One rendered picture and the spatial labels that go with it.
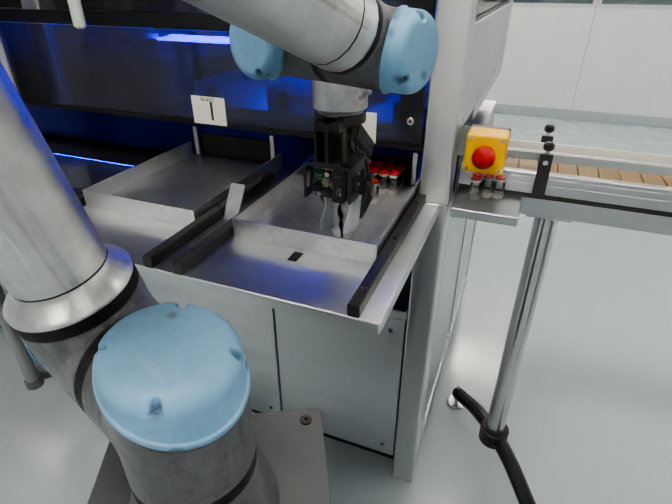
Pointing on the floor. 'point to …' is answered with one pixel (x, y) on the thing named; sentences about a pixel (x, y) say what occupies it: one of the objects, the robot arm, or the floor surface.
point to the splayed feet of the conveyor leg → (494, 443)
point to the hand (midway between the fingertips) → (344, 233)
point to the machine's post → (455, 50)
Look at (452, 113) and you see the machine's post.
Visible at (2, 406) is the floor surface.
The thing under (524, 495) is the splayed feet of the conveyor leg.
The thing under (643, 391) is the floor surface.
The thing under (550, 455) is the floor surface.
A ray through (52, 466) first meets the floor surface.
